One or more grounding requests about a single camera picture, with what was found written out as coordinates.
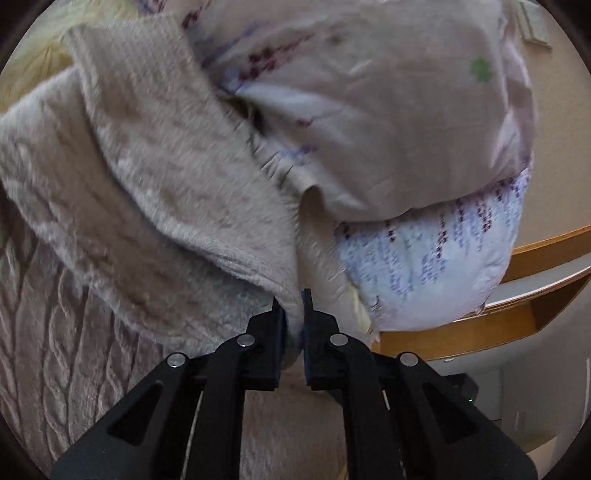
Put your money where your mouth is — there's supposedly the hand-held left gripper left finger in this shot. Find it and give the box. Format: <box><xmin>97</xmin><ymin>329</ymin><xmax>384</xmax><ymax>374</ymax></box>
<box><xmin>51</xmin><ymin>295</ymin><xmax>287</xmax><ymax>480</ymax></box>

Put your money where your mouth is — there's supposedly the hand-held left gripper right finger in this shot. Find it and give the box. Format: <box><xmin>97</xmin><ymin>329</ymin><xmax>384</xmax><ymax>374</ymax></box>
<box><xmin>300</xmin><ymin>288</ymin><xmax>539</xmax><ymax>480</ymax></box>

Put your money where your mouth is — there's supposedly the cream cable-knit garment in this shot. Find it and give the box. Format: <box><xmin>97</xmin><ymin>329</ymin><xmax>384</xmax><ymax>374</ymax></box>
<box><xmin>0</xmin><ymin>14</ymin><xmax>352</xmax><ymax>480</ymax></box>

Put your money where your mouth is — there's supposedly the white lavender-print pillow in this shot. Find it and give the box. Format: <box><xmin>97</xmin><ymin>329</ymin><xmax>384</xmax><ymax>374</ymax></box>
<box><xmin>332</xmin><ymin>168</ymin><xmax>532</xmax><ymax>333</ymax></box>

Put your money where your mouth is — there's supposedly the wooden headboard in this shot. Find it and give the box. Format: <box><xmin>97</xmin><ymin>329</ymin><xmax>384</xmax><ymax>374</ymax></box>
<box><xmin>373</xmin><ymin>225</ymin><xmax>591</xmax><ymax>361</ymax></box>

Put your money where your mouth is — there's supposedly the white bedside cabinet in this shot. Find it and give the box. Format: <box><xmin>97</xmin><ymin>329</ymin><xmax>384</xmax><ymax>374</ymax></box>
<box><xmin>429</xmin><ymin>342</ymin><xmax>583</xmax><ymax>462</ymax></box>

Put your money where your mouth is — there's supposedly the pink floral pillow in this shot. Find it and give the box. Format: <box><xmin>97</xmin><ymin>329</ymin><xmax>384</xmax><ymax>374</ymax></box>
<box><xmin>185</xmin><ymin>0</ymin><xmax>539</xmax><ymax>333</ymax></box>

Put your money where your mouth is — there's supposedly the yellow patterned bed sheet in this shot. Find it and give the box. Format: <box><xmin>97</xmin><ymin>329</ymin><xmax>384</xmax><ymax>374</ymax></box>
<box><xmin>0</xmin><ymin>0</ymin><xmax>185</xmax><ymax>114</ymax></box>

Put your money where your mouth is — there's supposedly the white framed wall fixture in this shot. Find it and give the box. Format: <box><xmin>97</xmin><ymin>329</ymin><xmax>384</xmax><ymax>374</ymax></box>
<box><xmin>512</xmin><ymin>0</ymin><xmax>553</xmax><ymax>50</ymax></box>

